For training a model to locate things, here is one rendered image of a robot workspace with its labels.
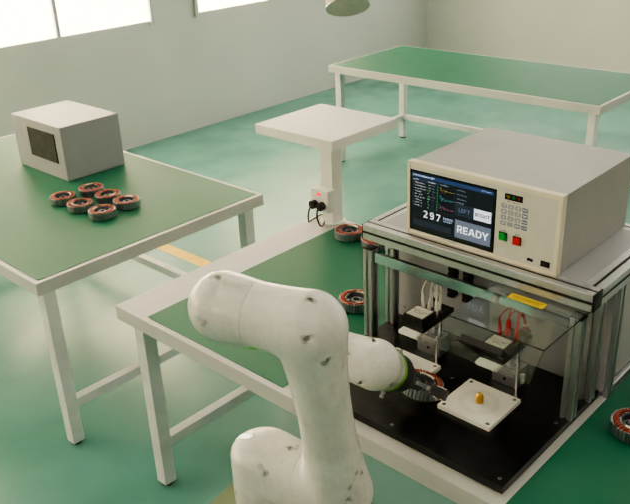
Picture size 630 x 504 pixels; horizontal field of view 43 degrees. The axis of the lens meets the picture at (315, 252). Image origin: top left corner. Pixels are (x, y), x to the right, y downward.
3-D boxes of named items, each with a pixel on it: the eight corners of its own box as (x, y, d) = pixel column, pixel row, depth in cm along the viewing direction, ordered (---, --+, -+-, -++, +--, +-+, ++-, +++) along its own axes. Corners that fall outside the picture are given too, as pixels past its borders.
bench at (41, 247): (71, 455, 308) (35, 284, 277) (-116, 309, 425) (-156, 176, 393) (273, 340, 380) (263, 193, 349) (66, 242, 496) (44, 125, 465)
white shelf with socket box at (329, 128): (335, 266, 280) (331, 141, 261) (263, 240, 304) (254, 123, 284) (396, 234, 303) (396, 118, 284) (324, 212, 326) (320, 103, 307)
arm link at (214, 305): (229, 343, 125) (250, 269, 127) (164, 326, 131) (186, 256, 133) (278, 360, 141) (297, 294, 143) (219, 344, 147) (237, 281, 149)
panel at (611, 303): (602, 392, 203) (616, 288, 191) (396, 312, 245) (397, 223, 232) (604, 390, 204) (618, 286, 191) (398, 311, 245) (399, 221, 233)
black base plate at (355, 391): (502, 495, 174) (502, 486, 173) (293, 387, 214) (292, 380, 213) (597, 397, 205) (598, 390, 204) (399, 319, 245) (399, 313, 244)
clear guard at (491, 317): (528, 385, 167) (530, 361, 164) (434, 347, 182) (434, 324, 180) (597, 324, 188) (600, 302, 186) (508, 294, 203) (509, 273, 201)
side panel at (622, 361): (607, 398, 204) (622, 287, 191) (596, 394, 206) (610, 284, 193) (650, 353, 223) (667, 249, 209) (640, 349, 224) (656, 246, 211)
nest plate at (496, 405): (488, 432, 190) (489, 427, 190) (437, 408, 200) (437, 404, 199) (520, 403, 200) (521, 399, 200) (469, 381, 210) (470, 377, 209)
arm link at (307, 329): (359, 550, 147) (322, 332, 117) (283, 522, 154) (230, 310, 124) (386, 495, 156) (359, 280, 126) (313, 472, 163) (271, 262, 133)
